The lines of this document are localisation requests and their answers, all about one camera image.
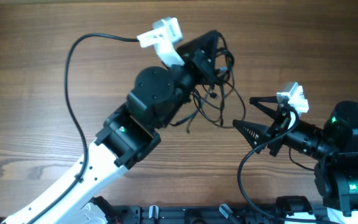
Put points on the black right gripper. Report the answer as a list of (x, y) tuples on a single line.
[(279, 128)]

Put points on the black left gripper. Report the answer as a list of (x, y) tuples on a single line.
[(201, 61)]

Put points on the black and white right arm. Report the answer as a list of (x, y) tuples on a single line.
[(335, 147)]

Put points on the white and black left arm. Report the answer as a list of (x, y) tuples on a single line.
[(130, 133)]

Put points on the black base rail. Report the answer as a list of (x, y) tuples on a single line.
[(186, 215)]

